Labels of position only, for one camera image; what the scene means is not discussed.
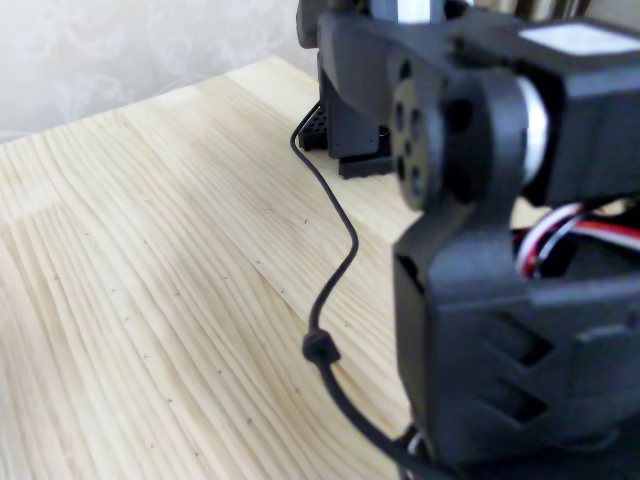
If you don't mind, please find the beige curtain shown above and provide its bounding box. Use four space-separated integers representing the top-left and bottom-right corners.
514 0 599 21

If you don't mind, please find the thin black camera cable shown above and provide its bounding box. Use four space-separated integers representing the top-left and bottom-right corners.
288 99 454 480

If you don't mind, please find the red white black servo wire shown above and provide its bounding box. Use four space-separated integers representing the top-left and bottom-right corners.
514 202 640 280

